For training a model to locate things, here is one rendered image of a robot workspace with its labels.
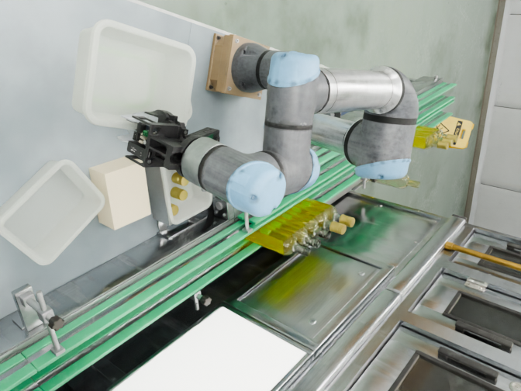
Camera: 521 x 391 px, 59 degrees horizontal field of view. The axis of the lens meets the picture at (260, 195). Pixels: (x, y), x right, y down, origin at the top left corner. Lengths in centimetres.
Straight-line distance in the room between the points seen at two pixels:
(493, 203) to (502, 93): 167
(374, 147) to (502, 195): 674
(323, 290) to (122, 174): 70
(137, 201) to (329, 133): 55
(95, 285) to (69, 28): 64
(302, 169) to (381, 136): 34
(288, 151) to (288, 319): 77
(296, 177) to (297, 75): 15
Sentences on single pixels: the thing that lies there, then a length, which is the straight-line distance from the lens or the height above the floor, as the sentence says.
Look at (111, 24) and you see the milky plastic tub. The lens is 84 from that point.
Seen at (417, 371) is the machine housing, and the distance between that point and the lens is 135.
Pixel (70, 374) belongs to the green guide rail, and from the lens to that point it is 123.
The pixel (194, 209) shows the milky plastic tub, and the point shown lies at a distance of 145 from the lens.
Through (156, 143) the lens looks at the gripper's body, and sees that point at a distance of 75.
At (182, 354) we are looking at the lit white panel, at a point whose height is 105.
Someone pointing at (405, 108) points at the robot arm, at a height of 145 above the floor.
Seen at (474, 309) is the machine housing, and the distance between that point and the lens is 158.
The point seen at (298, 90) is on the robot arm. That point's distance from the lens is 69.
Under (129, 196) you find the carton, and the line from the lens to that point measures 129.
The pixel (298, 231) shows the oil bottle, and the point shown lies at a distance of 149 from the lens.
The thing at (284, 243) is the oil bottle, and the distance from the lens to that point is 144.
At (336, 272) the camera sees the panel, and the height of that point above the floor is 118.
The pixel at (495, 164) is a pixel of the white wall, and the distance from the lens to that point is 758.
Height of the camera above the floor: 183
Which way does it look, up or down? 37 degrees down
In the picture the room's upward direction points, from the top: 108 degrees clockwise
